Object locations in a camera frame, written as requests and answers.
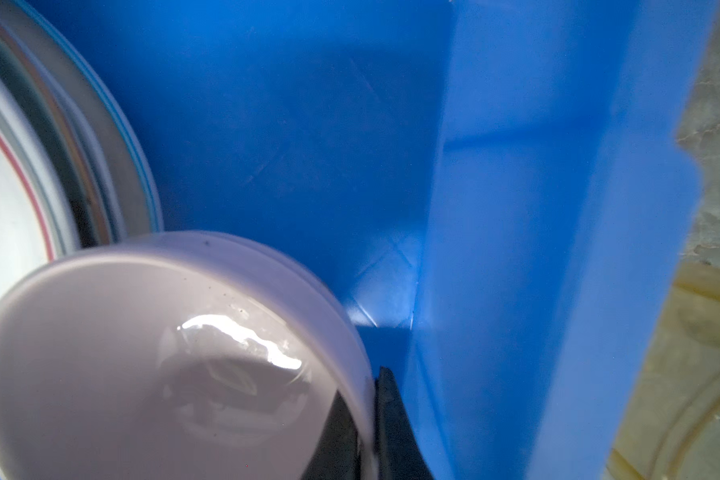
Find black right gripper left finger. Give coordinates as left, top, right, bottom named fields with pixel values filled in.
left=301, top=392, right=360, bottom=480

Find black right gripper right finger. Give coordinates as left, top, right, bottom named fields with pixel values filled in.
left=375, top=367, right=434, bottom=480

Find purple top bowl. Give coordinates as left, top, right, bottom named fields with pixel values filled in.
left=0, top=231, right=379, bottom=479

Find green rimmed white plate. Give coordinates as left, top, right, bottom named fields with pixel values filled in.
left=0, top=20, right=120, bottom=298

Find blue plastic bin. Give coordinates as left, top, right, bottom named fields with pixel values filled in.
left=21, top=1, right=718, bottom=479

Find amber glass cup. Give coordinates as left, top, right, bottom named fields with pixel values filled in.
left=602, top=263, right=720, bottom=479

